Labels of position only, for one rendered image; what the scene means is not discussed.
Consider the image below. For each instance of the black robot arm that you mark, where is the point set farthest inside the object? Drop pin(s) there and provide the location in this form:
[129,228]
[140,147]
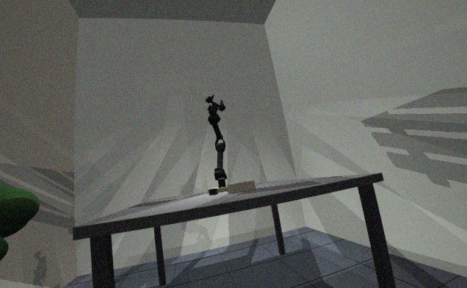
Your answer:
[219,172]

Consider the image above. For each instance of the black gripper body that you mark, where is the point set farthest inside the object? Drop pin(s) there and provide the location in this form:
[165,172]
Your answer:
[215,105]

